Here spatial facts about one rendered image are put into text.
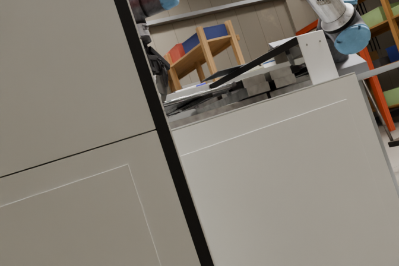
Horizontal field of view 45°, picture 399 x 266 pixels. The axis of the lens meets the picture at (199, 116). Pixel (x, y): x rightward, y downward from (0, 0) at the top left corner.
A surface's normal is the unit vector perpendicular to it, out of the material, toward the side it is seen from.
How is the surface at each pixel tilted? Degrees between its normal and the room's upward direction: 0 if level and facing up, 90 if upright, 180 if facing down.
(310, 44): 90
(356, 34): 138
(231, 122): 90
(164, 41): 90
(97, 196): 90
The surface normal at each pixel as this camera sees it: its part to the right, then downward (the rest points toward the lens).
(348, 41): 0.14, 0.70
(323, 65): 0.40, -0.18
